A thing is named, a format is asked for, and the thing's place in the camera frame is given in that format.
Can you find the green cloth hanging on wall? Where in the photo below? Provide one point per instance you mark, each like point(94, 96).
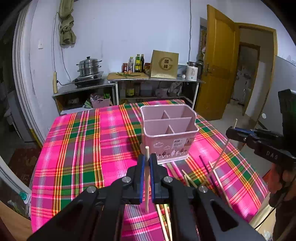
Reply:
point(67, 36)

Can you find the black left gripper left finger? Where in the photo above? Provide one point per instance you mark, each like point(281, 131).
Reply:
point(113, 199)

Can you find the portable gas stove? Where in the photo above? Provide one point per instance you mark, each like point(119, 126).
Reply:
point(87, 79)

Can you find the white electric kettle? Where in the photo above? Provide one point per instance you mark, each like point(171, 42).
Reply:
point(192, 71)

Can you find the pink plastic utensil basket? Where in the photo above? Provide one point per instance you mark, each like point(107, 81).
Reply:
point(168, 130)

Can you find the stainless steel steamer pot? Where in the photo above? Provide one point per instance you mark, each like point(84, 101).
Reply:
point(89, 66)

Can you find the gold cardboard box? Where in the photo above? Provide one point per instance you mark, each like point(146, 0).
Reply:
point(164, 64)

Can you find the person right hand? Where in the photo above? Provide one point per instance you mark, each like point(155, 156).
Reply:
point(281, 185)

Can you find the green sauce bottle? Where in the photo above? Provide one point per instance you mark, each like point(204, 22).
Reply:
point(137, 65)

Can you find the yellow wooden door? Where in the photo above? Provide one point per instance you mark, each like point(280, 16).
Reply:
point(221, 54)

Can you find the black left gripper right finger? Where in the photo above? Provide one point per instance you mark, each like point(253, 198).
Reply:
point(170, 191)

